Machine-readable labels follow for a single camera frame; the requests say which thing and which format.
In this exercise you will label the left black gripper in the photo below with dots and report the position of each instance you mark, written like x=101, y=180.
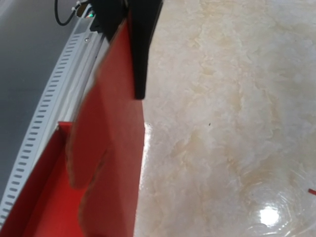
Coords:
x=142, y=19

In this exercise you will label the red paper box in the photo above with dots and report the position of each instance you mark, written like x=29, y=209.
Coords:
x=86, y=182

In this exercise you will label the torn red paper scrap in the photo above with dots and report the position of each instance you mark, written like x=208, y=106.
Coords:
x=311, y=191

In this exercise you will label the small green circuit board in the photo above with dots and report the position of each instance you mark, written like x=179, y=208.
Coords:
x=85, y=10

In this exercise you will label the front aluminium rail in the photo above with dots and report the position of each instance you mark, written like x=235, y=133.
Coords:
x=70, y=80

